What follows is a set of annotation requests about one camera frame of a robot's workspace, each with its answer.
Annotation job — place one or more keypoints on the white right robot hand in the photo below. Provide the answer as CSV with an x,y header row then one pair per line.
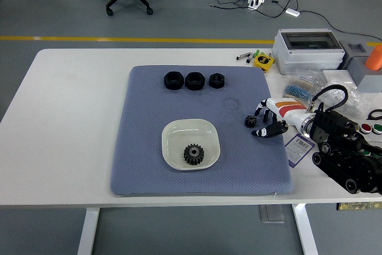
x,y
286,110

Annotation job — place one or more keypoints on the small black gear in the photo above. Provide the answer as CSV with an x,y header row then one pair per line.
x,y
250,121

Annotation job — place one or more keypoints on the large black gear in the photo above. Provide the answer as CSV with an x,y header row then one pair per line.
x,y
193,155

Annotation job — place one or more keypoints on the white flat box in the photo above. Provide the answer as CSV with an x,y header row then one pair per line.
x,y
335,76

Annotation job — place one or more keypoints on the small black hex nut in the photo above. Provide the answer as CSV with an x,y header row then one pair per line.
x,y
217,81

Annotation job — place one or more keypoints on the white four-button control box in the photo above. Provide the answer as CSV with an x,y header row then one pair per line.
x,y
365,128

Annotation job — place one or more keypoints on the large black hex nut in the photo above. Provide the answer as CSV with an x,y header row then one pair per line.
x,y
173,81
194,81

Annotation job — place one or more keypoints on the bag of resistor strips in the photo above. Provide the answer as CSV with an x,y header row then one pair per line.
x,y
298,89

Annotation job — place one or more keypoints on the purple-edged label card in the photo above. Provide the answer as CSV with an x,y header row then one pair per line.
x,y
298,150

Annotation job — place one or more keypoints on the yellow tape measure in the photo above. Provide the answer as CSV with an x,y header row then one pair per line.
x,y
263,62

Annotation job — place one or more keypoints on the black and silver marker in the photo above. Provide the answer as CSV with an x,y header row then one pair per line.
x,y
243,56

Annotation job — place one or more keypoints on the clear plastic bag of parts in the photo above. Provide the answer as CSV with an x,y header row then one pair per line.
x,y
358,102

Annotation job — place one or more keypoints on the dark grey square tray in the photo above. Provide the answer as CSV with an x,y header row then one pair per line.
x,y
347,55

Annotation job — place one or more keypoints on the light grey block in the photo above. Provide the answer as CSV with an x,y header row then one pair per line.
x,y
368,80

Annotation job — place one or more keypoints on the orange cylinder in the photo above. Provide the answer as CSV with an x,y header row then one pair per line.
x,y
375,58

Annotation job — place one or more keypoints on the grey floor plate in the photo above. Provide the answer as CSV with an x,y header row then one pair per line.
x,y
271,213

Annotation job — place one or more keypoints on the white power strip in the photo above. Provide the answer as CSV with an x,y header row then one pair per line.
x,y
256,1

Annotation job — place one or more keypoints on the white square plate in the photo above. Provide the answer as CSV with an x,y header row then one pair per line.
x,y
176,135

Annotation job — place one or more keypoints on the yellow patterned strip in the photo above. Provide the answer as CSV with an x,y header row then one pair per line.
x,y
358,206

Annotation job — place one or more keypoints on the white table leg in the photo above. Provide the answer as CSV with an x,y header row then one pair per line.
x,y
88,234
306,231

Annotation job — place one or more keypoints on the blue-grey textured mat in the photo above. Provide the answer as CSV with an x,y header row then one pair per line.
x,y
143,147

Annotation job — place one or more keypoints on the grey electrical enclosure box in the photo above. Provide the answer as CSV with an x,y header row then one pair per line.
x,y
307,55

